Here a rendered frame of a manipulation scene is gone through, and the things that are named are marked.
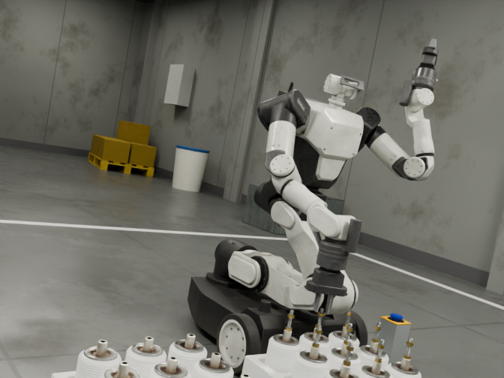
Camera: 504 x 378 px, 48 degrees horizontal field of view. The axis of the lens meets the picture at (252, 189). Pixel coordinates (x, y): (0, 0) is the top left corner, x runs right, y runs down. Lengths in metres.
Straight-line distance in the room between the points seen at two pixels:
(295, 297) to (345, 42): 4.63
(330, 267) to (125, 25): 9.38
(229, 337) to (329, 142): 0.76
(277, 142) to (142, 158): 6.92
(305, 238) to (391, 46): 4.06
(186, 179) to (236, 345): 5.73
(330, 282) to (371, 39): 4.63
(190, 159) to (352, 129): 5.61
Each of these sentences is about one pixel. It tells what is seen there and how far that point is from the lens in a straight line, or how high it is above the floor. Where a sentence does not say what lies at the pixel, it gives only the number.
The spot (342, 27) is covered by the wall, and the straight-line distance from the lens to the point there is 6.49.
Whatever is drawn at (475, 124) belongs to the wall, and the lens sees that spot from 5.16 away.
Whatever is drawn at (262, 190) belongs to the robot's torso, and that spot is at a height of 0.60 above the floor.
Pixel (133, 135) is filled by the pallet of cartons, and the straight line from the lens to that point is 9.21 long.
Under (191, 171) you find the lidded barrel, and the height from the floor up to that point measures 0.27.
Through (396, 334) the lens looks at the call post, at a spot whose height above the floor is 0.28.
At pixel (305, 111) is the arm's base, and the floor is 0.92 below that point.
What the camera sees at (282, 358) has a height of 0.22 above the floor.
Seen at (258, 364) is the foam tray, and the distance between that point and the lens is 1.67.
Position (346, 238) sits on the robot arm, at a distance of 1.68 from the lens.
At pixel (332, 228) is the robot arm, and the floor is 0.59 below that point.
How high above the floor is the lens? 0.78
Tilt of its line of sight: 5 degrees down
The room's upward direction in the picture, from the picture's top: 11 degrees clockwise
